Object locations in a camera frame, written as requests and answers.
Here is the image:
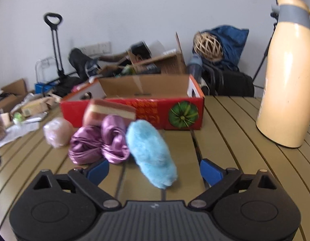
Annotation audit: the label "open brown cardboard box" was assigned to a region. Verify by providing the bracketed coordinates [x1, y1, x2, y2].
[127, 32, 187, 74]

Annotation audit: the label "layered brown cream block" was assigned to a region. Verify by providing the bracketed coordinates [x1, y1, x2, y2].
[83, 99, 136, 127]

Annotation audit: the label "chrome tube frame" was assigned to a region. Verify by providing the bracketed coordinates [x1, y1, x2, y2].
[35, 58, 60, 86]

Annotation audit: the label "black suitcase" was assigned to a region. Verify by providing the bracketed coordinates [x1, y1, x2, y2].
[202, 63, 255, 97]

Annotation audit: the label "small beige block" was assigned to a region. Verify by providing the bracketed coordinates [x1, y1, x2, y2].
[0, 112, 11, 128]

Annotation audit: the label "white wall socket row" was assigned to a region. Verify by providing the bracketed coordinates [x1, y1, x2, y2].
[78, 41, 112, 56]

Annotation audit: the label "black hand trolley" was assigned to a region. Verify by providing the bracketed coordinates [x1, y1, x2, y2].
[43, 12, 66, 79]

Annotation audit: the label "purple satin cloth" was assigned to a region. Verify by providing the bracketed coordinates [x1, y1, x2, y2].
[69, 115, 131, 165]

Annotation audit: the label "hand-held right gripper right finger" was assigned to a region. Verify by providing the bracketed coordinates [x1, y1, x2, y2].
[190, 159, 283, 209]

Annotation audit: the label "pale yellow carton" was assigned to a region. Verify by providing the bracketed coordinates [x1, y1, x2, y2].
[21, 98, 49, 117]

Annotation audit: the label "white paper sheet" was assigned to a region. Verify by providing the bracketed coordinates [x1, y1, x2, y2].
[0, 123, 45, 151]

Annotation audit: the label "rattan ball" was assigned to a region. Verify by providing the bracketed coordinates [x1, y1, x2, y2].
[194, 31, 223, 62]

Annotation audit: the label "blue fabric bag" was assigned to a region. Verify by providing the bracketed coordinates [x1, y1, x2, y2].
[207, 25, 249, 72]

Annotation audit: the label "blue bottle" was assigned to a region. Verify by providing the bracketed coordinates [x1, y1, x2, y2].
[187, 54, 203, 83]

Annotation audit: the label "small brown cardboard box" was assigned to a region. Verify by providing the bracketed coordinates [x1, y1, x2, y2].
[0, 79, 27, 113]

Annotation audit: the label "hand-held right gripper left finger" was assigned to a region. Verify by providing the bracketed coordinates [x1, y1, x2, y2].
[31, 159, 121, 209]

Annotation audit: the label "yellow thermos jug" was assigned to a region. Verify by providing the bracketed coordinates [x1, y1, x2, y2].
[256, 0, 310, 148]

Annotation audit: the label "black duffel bag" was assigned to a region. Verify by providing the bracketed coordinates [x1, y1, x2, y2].
[69, 48, 128, 81]

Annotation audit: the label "red cardboard box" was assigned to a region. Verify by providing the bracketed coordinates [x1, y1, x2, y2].
[60, 74, 205, 130]

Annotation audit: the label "light blue fluffy duster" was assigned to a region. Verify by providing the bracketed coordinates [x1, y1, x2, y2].
[125, 120, 177, 189]

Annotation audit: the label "blue box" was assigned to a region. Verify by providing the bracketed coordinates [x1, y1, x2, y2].
[35, 83, 54, 94]

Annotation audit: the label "white round sponge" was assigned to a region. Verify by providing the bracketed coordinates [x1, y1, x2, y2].
[43, 117, 74, 148]

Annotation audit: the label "tan folding table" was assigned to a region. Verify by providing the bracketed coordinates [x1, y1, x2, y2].
[0, 95, 310, 241]

